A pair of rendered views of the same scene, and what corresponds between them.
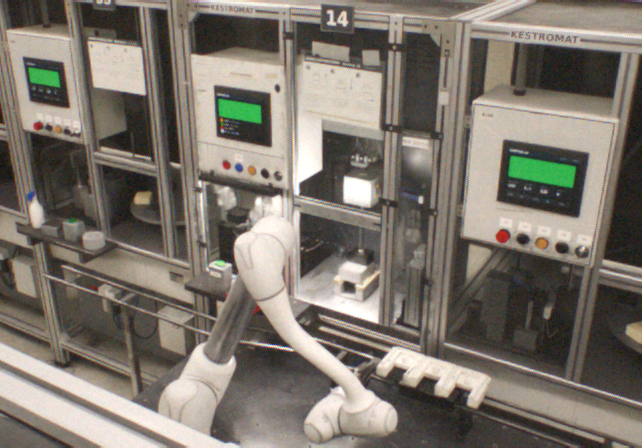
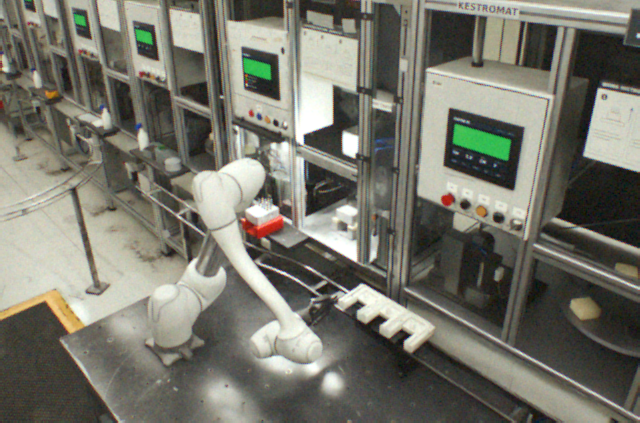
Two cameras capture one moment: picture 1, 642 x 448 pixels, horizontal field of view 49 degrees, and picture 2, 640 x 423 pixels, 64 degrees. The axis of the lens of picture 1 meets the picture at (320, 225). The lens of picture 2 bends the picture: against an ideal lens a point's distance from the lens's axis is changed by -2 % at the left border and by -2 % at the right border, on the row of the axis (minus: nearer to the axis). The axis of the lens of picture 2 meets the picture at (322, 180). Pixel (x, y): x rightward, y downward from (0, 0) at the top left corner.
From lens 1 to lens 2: 74 cm
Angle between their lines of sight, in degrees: 14
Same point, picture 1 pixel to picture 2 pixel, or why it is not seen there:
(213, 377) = (199, 286)
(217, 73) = (244, 36)
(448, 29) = (406, 0)
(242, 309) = not seen: hidden behind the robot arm
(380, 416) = (303, 347)
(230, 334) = (210, 254)
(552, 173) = (490, 144)
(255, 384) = (253, 296)
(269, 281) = (216, 215)
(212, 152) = (242, 102)
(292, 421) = not seen: hidden behind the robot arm
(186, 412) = (163, 312)
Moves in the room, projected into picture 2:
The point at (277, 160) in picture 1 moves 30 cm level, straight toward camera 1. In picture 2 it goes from (284, 112) to (263, 137)
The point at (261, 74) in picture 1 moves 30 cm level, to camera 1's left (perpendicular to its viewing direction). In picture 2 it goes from (271, 38) to (206, 35)
